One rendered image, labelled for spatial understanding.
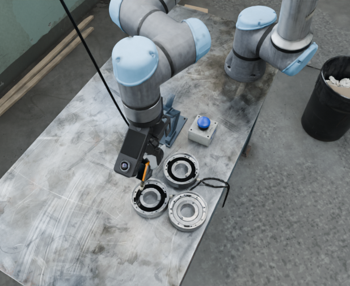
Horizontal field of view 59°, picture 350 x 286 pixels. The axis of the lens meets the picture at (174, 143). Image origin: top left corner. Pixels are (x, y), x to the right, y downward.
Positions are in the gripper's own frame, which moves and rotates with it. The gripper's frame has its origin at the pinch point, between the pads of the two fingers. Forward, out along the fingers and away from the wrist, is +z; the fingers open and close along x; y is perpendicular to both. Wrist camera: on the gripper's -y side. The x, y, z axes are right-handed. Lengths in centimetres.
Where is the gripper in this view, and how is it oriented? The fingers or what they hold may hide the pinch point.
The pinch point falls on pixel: (146, 165)
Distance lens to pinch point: 78.0
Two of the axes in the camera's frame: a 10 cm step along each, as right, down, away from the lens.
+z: 0.1, 5.4, 8.4
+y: 4.5, -7.5, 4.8
